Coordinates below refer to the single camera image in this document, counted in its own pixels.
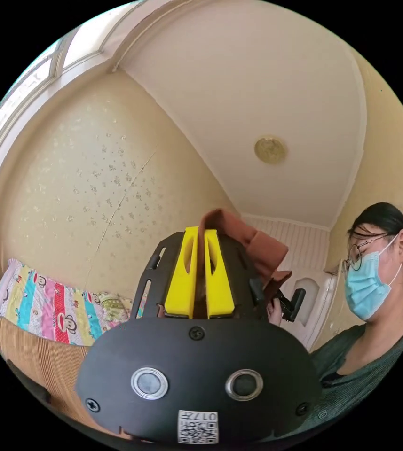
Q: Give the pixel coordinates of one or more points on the bed with woven mat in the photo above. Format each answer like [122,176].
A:
[53,359]

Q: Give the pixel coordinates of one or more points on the colourful striped cartoon quilt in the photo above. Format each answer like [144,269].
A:
[46,303]

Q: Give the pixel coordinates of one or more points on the brown pants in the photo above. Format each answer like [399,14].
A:
[259,246]

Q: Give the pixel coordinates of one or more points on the round golden ceiling lamp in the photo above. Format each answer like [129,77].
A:
[270,149]

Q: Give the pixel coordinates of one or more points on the window with white frame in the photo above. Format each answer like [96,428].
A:
[18,105]

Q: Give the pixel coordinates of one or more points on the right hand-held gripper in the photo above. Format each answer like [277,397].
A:
[283,302]

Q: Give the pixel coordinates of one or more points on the white panelled door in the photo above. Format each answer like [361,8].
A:
[310,294]

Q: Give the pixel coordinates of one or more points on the person's right hand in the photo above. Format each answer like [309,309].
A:
[274,315]

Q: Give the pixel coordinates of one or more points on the pale green floral pillow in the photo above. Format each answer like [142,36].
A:
[115,304]

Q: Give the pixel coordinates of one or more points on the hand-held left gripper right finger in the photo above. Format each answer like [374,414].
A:
[219,282]

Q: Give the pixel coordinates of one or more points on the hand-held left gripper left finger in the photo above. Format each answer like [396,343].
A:
[182,278]

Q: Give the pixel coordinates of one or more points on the person's body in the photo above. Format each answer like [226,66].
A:
[363,370]

